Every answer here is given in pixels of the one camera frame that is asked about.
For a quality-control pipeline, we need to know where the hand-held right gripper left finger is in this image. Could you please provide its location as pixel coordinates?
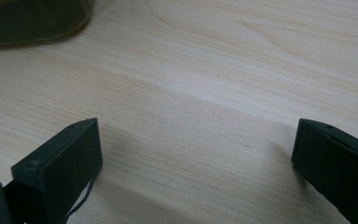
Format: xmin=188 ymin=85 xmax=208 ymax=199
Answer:
xmin=11 ymin=117 xmax=103 ymax=224

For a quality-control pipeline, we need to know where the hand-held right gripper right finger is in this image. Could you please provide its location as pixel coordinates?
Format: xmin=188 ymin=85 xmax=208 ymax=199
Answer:
xmin=291 ymin=118 xmax=358 ymax=224

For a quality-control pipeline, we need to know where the brown translucent storage box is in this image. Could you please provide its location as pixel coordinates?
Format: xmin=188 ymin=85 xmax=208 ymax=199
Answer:
xmin=0 ymin=0 xmax=95 ymax=49

